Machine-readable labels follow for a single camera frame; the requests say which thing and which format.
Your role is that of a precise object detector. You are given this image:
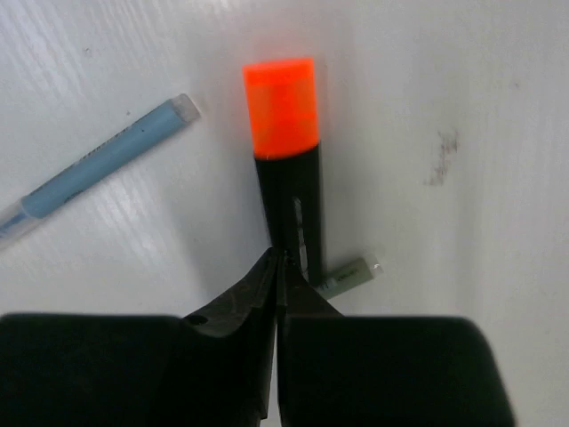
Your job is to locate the light blue pen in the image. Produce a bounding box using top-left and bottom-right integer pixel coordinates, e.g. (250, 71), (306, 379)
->
(1, 93), (200, 248)

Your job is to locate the orange cap black highlighter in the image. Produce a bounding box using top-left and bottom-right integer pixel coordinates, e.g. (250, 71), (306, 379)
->
(243, 57), (324, 287)

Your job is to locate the grey green pen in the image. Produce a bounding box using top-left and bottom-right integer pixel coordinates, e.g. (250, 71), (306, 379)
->
(316, 253), (383, 300)

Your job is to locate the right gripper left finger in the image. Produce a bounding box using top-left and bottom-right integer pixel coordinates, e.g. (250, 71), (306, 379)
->
(183, 248), (278, 421)

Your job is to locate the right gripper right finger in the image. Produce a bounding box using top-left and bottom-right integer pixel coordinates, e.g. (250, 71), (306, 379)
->
(277, 254), (342, 426)

